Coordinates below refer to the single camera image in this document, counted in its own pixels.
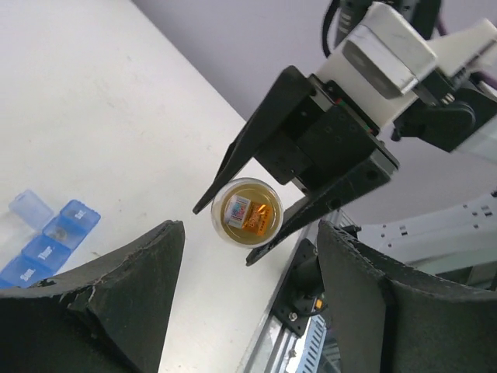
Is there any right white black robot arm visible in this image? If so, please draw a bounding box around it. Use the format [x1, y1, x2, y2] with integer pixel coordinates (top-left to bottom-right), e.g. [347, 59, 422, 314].
[193, 1, 496, 265]

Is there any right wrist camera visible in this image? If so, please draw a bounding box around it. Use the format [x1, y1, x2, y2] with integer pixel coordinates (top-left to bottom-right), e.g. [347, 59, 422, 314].
[315, 2, 496, 127]

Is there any blue weekly pill organizer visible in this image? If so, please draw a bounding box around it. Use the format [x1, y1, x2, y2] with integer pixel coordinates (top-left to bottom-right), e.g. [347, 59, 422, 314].
[1, 190, 101, 289]

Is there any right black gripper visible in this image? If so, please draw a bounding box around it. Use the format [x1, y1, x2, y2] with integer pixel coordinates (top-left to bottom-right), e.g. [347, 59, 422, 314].
[193, 66, 399, 267]

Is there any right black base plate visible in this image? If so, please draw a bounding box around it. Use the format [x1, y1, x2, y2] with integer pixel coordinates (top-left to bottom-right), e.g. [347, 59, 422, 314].
[271, 239, 325, 337]

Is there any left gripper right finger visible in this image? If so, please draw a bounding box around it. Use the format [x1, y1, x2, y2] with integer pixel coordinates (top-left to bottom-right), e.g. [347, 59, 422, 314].
[317, 221, 496, 372]

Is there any aluminium mounting rail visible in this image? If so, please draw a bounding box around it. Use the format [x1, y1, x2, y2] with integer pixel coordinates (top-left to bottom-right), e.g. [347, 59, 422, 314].
[237, 222, 342, 372]

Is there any clear bottle with orange pills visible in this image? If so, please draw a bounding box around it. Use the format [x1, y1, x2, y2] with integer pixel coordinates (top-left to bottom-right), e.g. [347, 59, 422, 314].
[210, 177, 283, 249]

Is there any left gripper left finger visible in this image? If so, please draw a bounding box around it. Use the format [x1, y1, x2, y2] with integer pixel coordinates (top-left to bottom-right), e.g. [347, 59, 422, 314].
[1, 221, 185, 372]

